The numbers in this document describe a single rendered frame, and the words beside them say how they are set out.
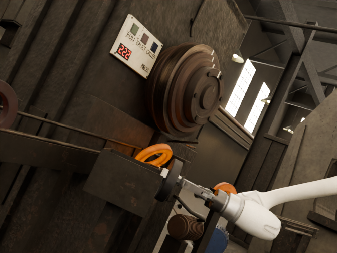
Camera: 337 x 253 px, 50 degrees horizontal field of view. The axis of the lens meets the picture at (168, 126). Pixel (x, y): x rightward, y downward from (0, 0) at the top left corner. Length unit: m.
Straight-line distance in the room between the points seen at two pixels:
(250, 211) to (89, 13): 1.07
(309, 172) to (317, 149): 0.27
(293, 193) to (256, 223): 0.23
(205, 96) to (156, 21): 0.41
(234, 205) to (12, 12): 4.96
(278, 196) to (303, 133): 3.03
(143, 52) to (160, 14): 0.20
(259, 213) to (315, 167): 3.05
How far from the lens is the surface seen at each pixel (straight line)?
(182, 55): 1.64
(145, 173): 1.10
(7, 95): 1.15
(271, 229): 1.30
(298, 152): 4.40
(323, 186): 1.39
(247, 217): 1.27
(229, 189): 2.10
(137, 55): 1.61
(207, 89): 1.71
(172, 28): 1.80
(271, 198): 1.45
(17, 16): 5.74
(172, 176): 1.19
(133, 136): 1.69
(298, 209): 4.25
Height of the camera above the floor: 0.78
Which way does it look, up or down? 4 degrees up
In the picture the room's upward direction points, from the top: 25 degrees clockwise
